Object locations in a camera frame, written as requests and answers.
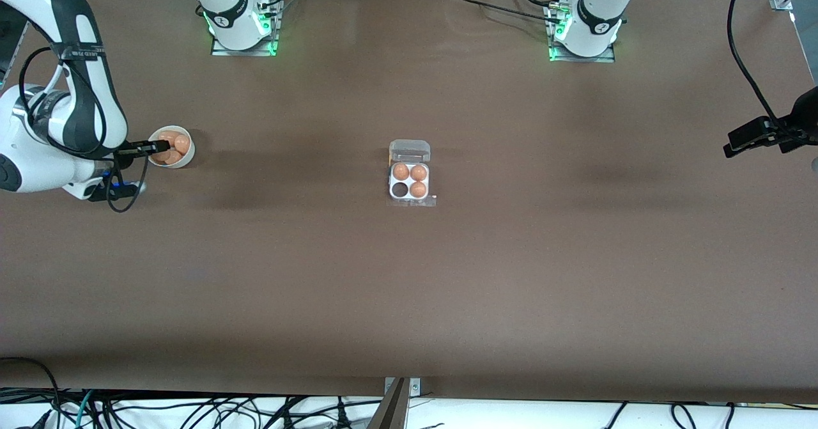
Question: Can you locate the clear plastic egg carton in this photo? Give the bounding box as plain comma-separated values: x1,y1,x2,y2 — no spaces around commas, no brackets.
387,139,438,208

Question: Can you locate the white round bowl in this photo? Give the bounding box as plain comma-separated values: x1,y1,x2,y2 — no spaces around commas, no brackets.
144,125,196,169

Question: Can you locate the brown table cover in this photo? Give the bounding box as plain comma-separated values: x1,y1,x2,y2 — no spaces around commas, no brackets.
0,0,818,404

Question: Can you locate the grey metal strut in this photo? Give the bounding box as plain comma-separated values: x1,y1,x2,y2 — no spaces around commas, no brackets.
366,378,410,429

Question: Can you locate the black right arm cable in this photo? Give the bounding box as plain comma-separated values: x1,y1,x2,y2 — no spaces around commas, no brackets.
18,45,151,214

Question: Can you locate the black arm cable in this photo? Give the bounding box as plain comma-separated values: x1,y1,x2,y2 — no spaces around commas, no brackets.
726,0,785,128
18,45,151,214

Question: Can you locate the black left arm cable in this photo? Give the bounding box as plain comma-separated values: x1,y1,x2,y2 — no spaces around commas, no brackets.
726,0,785,128

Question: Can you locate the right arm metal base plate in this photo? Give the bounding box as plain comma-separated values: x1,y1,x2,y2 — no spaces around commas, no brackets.
211,0,281,57

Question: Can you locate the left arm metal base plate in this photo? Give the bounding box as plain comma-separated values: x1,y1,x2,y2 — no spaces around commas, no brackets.
548,4,616,63

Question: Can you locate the teal cable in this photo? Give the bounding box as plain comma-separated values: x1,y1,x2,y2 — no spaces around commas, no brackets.
73,389,96,429

